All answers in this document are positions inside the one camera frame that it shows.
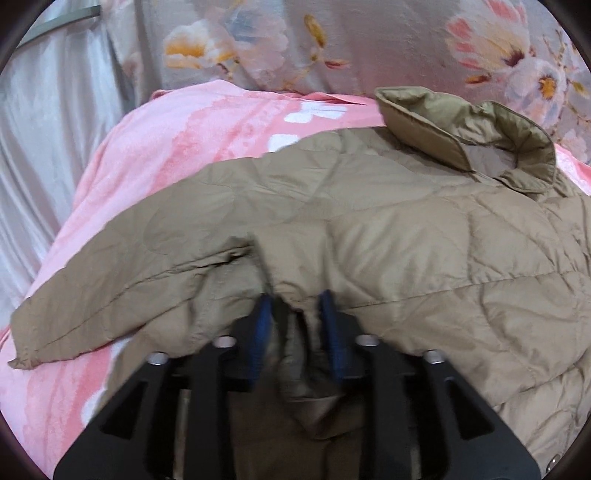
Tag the grey floral quilt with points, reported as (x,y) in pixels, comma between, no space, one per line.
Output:
(512,52)

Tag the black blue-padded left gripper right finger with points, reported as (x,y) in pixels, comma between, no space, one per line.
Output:
(340,333)

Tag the pink printed blanket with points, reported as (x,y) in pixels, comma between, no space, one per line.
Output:
(152,152)

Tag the khaki quilted puffer jacket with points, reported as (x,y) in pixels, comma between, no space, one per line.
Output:
(412,416)

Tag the silver satin curtain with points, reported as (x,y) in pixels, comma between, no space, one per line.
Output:
(60,95)

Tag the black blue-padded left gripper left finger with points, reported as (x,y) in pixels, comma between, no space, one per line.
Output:
(252,335)

